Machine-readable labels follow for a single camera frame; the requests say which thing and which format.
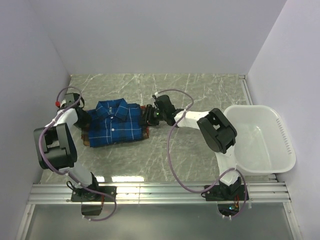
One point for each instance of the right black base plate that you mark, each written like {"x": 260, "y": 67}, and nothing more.
{"x": 224, "y": 193}

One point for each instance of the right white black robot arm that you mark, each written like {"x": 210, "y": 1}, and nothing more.
{"x": 217, "y": 131}

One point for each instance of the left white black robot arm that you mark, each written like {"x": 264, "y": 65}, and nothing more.
{"x": 59, "y": 148}

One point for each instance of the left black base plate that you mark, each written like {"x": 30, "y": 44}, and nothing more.
{"x": 105, "y": 193}

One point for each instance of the orange plaid shirt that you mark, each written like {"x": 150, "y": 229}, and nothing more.
{"x": 85, "y": 131}

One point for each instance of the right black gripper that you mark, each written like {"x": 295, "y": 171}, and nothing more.
{"x": 149, "y": 110}

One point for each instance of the white plastic basin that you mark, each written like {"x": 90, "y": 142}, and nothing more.
{"x": 262, "y": 145}

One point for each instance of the blue plaid long sleeve shirt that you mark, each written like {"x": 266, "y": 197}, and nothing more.
{"x": 113, "y": 122}

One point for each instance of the aluminium mounting rail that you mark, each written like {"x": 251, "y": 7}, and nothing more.
{"x": 141, "y": 193}

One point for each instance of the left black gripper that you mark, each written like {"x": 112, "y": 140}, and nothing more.
{"x": 87, "y": 118}

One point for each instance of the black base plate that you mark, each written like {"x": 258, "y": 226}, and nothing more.
{"x": 105, "y": 193}
{"x": 224, "y": 193}

